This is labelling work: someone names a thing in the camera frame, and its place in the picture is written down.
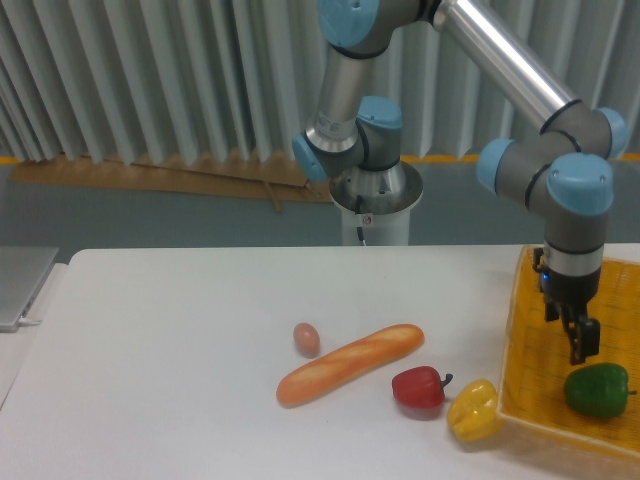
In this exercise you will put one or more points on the red bell pepper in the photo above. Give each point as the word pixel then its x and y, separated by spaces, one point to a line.
pixel 420 387

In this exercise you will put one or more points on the green bell pepper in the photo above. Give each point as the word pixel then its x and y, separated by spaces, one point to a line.
pixel 599 391

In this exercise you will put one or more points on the brown egg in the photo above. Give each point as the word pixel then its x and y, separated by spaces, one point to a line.
pixel 306 339

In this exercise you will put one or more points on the grey laptop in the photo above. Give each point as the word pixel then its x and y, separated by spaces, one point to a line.
pixel 24 271

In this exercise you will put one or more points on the flattened brown cardboard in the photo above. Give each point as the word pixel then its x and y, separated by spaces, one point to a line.
pixel 278 179

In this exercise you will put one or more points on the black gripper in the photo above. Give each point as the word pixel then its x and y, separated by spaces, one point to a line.
pixel 576 292

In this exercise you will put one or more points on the white cable plug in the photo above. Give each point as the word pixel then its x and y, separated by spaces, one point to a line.
pixel 25 322

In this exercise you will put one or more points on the toy baguette bread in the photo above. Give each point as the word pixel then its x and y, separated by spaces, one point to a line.
pixel 347 363

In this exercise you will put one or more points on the yellow bell pepper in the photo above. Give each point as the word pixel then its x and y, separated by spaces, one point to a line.
pixel 472 416

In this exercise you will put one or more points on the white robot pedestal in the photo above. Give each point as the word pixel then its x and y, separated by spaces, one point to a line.
pixel 376 206

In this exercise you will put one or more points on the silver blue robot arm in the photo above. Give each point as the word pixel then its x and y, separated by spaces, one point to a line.
pixel 564 175

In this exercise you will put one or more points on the yellow woven basket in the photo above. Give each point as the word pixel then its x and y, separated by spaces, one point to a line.
pixel 536 360

